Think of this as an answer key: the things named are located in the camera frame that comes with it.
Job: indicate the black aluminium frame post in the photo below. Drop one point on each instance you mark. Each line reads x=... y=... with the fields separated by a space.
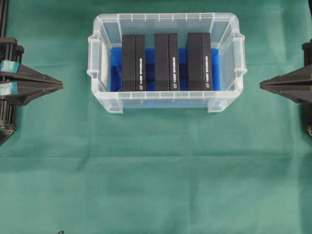
x=3 y=16

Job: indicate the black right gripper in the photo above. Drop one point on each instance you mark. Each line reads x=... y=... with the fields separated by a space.
x=295 y=85

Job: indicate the green table cloth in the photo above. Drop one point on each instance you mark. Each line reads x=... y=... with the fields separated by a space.
x=72 y=166

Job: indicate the black camera box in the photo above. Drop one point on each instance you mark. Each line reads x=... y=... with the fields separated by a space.
x=199 y=62
x=166 y=62
x=133 y=63

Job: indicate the blue foam liner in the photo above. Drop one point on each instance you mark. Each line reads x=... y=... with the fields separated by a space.
x=116 y=69

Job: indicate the clear plastic storage case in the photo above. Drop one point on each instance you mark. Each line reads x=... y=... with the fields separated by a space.
x=226 y=37

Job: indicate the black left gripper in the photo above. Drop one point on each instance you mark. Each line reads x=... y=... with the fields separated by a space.
x=21 y=93

